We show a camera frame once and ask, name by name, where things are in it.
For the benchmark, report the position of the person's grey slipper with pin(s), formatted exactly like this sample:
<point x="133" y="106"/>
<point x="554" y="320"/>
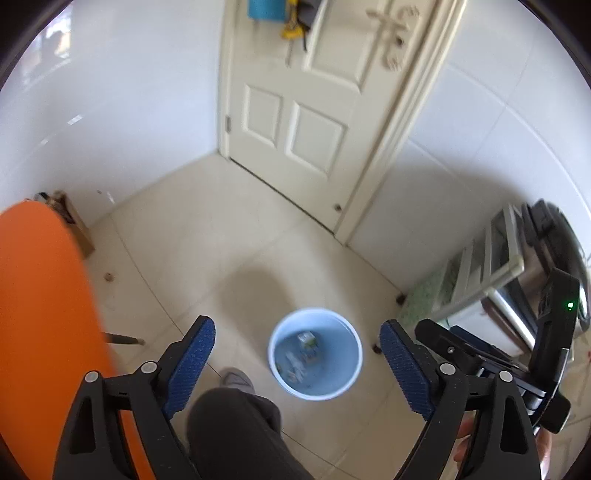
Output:
<point x="238" y="381"/>

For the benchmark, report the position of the person's right hand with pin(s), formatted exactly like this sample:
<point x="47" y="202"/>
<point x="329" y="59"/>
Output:
<point x="464" y="438"/>

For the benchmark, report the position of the stainless steel appliance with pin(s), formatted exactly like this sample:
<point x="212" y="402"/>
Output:
<point x="531" y="286"/>

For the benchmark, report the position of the white shelf rack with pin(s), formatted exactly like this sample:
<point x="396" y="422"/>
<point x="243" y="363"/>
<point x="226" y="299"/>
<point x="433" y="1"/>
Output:
<point x="480" y="267"/>

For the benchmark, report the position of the yellow hanging item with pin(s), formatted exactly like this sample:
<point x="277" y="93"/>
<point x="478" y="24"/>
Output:
<point x="292" y="27"/>

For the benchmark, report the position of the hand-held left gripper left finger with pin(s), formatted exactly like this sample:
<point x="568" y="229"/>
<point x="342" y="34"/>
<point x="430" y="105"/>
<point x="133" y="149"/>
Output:
<point x="194" y="364"/>

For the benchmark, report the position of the small drink carton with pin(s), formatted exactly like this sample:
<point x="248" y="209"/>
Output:
<point x="308" y="347"/>

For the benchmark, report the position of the light blue plastic bin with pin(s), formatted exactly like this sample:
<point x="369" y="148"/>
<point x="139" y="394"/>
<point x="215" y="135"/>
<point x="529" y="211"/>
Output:
<point x="337" y="364"/>

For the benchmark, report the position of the cream panelled door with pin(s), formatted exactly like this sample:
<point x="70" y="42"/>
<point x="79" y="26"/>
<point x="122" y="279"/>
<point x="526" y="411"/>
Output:
<point x="323" y="92"/>

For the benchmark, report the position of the person's right forearm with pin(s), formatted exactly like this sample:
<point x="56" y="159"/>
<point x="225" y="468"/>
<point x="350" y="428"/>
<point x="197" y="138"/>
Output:
<point x="544" y="454"/>

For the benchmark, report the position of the brown cardboard box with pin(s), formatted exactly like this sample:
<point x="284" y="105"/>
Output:
<point x="81" y="235"/>

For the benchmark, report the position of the white crumpled paper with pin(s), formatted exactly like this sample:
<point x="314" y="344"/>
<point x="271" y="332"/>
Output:
<point x="293" y="369"/>

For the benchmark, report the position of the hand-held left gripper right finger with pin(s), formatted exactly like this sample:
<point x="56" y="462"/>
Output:
<point x="406" y="374"/>

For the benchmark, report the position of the black device on appliance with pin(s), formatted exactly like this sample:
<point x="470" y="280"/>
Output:
<point x="540" y="221"/>

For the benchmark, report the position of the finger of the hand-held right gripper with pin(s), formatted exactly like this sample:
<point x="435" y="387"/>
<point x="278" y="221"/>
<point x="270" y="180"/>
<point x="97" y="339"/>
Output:
<point x="443" y="344"/>
<point x="475" y="339"/>

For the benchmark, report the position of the person's grey trouser leg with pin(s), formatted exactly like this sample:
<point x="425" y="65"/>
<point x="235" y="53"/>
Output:
<point x="235" y="438"/>

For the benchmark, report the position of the black table leg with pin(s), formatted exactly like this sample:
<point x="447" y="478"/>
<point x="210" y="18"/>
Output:
<point x="122" y="339"/>

